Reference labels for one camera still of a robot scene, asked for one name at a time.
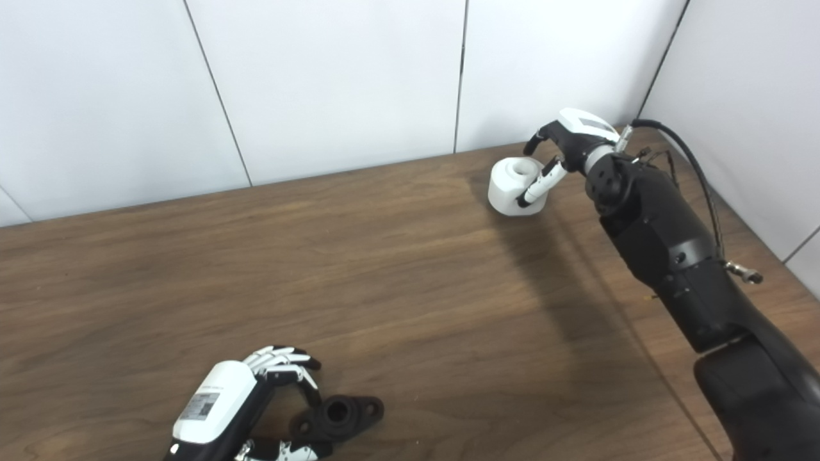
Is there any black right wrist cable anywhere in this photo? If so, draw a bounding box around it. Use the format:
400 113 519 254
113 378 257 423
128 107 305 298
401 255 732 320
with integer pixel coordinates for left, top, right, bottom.
615 118 764 286

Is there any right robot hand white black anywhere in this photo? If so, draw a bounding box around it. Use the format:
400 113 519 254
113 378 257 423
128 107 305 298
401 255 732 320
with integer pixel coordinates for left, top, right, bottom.
518 108 622 209

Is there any round white piece with holes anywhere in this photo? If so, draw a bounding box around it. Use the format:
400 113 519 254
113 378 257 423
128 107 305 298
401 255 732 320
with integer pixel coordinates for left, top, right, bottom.
488 157 550 217

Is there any black flanged holder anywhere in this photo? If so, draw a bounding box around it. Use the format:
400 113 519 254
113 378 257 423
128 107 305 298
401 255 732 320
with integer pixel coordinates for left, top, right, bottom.
290 395 385 446

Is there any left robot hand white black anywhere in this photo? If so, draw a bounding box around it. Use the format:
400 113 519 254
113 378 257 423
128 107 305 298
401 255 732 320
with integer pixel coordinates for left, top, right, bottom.
163 346 331 461

